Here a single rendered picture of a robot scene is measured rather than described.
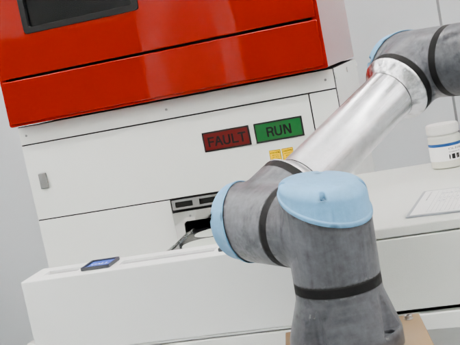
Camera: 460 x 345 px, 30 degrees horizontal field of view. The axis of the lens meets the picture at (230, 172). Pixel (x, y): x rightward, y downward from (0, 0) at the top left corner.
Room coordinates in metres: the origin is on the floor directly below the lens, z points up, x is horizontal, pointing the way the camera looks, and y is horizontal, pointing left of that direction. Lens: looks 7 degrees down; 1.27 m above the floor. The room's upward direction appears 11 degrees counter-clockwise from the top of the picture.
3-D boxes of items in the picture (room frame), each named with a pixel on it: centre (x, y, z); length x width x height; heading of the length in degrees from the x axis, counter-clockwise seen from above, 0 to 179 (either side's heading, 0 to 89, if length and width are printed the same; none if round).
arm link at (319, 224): (1.11, -0.11, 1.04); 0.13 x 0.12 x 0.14; 36
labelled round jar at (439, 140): (1.85, -0.47, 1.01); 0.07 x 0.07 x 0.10
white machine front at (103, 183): (2.11, 0.11, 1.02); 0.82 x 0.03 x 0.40; 76
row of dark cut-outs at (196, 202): (2.06, -0.06, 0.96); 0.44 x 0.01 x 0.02; 76
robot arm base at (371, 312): (1.11, -0.11, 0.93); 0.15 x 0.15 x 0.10
